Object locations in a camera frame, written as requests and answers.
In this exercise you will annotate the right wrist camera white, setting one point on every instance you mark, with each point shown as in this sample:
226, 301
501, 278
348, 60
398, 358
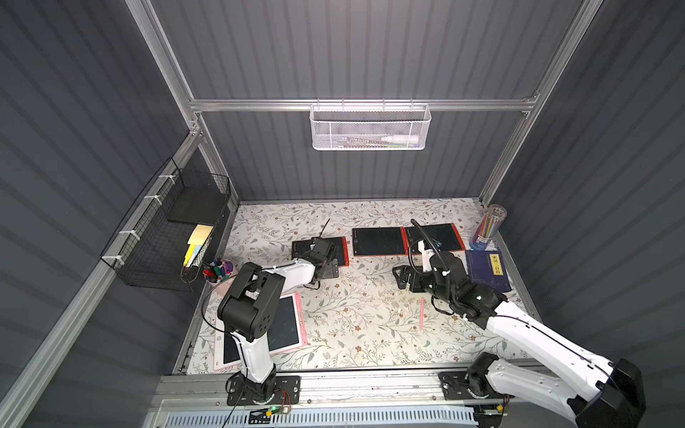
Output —
426, 254

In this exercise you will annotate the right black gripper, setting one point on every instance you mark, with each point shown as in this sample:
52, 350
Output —
417, 278

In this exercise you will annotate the red tablet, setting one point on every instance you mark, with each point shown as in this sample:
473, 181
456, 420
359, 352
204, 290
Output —
445, 236
298, 248
372, 242

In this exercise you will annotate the yellow sticky notes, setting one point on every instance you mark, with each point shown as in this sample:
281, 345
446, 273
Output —
196, 242

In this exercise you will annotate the black wire wall basket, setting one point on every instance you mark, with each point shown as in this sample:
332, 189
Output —
147, 250

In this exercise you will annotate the clear cup coloured pencils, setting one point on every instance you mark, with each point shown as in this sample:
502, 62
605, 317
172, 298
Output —
492, 218

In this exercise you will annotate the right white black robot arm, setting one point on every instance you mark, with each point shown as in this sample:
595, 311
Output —
585, 388

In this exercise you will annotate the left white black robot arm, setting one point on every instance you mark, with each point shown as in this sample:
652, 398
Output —
249, 307

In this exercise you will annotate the white wire mesh basket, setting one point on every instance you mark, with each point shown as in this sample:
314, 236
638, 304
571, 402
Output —
359, 126

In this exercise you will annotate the white marker in basket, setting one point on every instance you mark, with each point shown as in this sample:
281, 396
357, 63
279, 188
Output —
401, 140

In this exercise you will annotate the dark blue notebook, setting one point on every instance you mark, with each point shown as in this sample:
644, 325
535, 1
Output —
488, 268

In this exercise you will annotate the pink cup with markers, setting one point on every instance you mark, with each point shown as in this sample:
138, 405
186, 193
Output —
218, 271

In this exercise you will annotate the black tray in basket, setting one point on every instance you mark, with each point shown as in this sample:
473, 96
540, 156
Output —
195, 206

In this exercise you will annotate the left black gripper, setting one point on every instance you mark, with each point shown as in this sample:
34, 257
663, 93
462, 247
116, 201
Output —
325, 252

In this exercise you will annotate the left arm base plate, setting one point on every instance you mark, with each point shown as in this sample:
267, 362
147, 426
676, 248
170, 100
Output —
278, 390

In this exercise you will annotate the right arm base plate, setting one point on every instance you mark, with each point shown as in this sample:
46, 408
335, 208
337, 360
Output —
455, 386

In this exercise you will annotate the pink white writing tablet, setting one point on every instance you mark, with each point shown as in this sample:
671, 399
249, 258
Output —
287, 333

